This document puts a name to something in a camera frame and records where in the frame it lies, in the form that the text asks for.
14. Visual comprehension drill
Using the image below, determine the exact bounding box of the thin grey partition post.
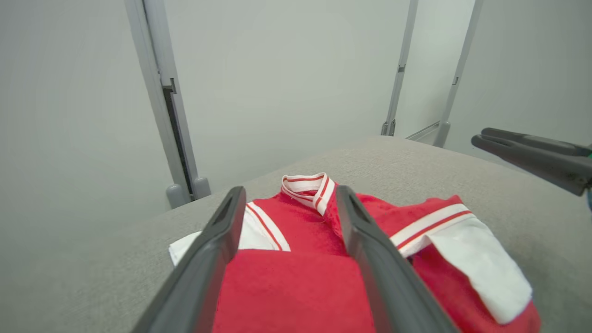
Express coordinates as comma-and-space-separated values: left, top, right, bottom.
433, 0, 484, 148

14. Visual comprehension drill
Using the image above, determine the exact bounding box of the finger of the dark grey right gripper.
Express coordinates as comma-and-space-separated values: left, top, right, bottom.
472, 135, 592, 196
481, 128, 592, 157

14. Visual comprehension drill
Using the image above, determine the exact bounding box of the red white basketball jersey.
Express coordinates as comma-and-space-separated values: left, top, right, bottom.
169, 173, 542, 333

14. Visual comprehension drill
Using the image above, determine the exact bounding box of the grey bracket at right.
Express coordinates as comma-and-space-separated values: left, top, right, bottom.
381, 0, 419, 136

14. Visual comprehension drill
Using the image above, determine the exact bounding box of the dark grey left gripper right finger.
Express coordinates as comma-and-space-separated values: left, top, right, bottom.
336, 185, 458, 333

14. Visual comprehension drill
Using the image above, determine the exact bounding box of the grey partition base rail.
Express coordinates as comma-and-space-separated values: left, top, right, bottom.
406, 121, 441, 142

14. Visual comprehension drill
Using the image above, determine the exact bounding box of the grey double partition post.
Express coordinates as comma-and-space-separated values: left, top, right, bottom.
124, 0, 212, 209

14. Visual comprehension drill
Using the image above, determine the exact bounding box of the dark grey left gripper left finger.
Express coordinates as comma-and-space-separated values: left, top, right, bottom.
132, 186, 247, 333

